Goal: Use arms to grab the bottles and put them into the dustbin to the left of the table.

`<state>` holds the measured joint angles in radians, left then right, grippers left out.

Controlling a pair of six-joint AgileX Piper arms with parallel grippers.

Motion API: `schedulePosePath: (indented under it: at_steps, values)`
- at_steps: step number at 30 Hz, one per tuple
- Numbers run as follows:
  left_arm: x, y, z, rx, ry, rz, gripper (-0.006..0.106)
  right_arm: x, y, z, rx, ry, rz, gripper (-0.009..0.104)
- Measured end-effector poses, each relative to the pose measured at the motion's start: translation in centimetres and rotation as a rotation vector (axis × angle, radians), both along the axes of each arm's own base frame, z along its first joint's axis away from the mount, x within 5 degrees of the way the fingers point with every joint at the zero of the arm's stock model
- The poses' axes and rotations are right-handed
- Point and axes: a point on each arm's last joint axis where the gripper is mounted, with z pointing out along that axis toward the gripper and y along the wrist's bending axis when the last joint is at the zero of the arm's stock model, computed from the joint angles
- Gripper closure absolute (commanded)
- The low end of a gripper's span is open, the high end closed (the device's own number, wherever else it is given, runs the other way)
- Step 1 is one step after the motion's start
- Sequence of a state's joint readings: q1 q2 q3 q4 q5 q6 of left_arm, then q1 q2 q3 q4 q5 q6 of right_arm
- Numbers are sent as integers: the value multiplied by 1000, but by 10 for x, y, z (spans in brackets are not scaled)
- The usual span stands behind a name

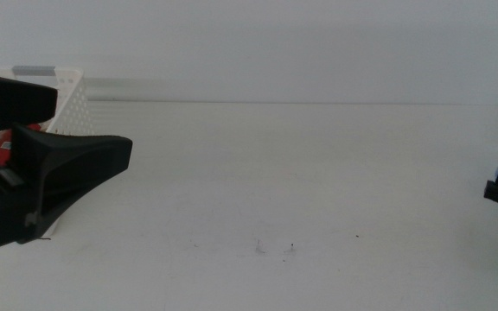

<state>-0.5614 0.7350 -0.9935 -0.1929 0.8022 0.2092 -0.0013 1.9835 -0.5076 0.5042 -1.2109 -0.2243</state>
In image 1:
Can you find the red cola can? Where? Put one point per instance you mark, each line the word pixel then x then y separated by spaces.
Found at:
pixel 0 151

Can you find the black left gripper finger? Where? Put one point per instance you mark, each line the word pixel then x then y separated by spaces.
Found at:
pixel 80 160
pixel 7 103

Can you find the white perforated plastic basket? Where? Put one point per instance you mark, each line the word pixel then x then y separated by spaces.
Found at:
pixel 74 112

